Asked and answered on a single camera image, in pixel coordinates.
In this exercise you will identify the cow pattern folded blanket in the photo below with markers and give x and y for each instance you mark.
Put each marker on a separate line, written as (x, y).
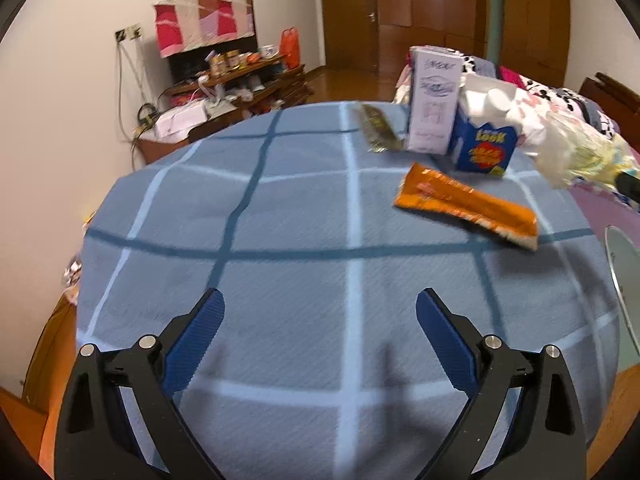
(538, 95)

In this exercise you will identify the wooden tv stand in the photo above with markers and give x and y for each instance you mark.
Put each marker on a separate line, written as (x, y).
(251, 90)

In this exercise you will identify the red plastic bag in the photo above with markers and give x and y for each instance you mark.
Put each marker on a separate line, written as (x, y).
(289, 48)

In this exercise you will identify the orange snack sachets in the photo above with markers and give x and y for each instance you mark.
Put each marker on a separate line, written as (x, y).
(428, 190)

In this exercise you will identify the blue plaid tablecloth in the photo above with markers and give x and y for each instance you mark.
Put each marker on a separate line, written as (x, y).
(320, 369)

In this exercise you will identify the wooden room door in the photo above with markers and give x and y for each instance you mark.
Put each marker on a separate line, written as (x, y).
(350, 31)

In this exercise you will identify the yellow white plastic bag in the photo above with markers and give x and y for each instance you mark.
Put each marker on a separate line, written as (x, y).
(573, 151)

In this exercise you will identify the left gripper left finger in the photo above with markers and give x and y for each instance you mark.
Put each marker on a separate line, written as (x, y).
(95, 440)

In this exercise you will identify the dark green snack packet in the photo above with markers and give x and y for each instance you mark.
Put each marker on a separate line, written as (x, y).
(377, 129)

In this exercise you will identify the white papers on stand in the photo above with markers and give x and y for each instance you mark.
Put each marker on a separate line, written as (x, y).
(174, 125)

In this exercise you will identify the television with patchwork cover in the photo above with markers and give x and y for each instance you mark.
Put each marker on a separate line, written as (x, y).
(188, 31)

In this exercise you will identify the blue Look milk carton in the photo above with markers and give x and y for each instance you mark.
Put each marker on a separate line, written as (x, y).
(485, 134)

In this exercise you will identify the wall power socket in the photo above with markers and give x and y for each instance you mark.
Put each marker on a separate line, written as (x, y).
(132, 32)

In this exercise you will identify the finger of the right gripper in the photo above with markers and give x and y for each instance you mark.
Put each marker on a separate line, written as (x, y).
(629, 186)

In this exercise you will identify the purple bed sheet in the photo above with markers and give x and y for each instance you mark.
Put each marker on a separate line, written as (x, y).
(601, 212)

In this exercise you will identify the white tall milk carton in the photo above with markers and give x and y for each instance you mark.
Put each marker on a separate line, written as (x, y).
(433, 98)

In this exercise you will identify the wooden bed frame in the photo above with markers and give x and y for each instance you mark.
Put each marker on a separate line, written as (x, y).
(618, 102)

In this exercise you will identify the brown wooden wardrobe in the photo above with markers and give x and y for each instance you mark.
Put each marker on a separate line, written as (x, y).
(535, 34)

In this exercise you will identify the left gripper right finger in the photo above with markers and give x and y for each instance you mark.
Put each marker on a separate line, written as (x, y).
(546, 437)

